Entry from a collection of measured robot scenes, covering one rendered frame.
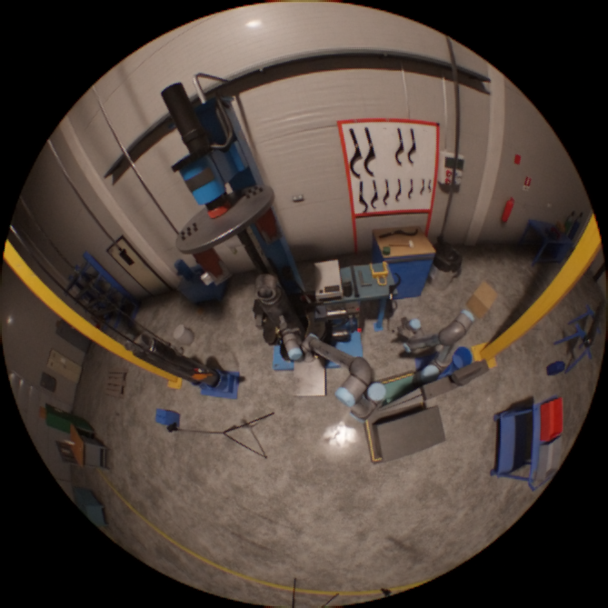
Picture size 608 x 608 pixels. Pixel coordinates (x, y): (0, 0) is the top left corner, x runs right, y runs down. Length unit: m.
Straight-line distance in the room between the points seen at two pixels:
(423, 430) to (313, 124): 3.45
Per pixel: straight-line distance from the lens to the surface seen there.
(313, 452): 2.61
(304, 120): 2.84
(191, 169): 0.93
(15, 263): 3.16
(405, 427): 1.75
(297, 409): 2.63
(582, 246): 2.08
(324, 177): 3.00
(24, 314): 11.20
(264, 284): 1.31
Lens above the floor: 2.53
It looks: 53 degrees down
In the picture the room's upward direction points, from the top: 23 degrees counter-clockwise
